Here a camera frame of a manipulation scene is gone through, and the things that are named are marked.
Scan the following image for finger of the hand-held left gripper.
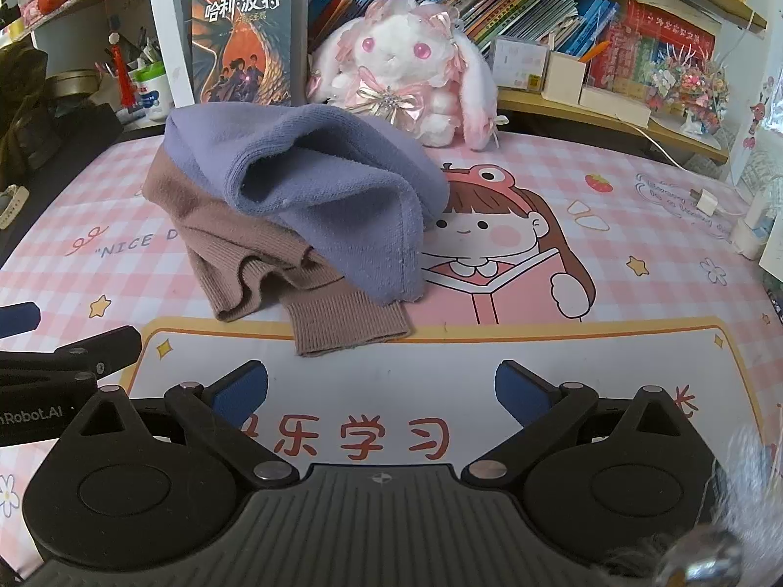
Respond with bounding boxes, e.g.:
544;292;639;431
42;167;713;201
0;304;41;339
0;325;143;387

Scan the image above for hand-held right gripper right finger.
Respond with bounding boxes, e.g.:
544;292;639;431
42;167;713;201
461;360;701;488

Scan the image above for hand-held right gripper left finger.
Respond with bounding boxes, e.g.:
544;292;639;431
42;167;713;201
58;361;300;490

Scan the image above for purple and brown sweater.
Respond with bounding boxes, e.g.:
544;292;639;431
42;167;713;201
142;103;452;357

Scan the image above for pink checked cartoon desk mat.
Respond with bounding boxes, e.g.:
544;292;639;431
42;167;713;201
0;125;783;539

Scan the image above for dark bag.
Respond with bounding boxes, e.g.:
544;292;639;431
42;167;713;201
0;49;123;197

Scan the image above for round gold tin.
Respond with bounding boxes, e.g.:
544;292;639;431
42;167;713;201
46;70;102;100

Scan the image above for grey fur pompom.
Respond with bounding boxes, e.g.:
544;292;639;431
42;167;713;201
602;422;783;587

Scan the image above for white charger plug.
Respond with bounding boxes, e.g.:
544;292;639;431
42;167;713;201
690;186;726;218

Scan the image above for wooden bookshelf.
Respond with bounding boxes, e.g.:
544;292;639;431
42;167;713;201
0;0;772;163

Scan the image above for white flat box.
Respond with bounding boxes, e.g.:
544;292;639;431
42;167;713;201
578;84;652;128

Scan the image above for beige pen holder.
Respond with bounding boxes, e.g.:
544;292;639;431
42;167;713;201
543;49;589;104

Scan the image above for small white boxes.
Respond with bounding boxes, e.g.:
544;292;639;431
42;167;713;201
491;37;550;94

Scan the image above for dragon cover book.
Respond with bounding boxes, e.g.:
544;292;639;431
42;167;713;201
191;0;310;110

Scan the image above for colourful flower bouquet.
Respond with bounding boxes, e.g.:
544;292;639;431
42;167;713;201
645;49;732;135

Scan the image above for white pink plush bunny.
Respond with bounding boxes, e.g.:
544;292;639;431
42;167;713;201
306;0;510;151

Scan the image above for row of colourful books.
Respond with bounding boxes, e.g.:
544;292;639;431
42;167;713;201
306;0;625;59

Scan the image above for red book set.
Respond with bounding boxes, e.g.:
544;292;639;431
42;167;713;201
602;0;716;90

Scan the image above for pale strap wristwatch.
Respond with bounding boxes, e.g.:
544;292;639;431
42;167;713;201
0;185;30;232

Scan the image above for white cable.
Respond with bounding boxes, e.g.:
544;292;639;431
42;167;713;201
615;111;750;221

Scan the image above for cartoon wall sticker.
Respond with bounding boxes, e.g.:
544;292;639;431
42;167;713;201
740;89;778;148

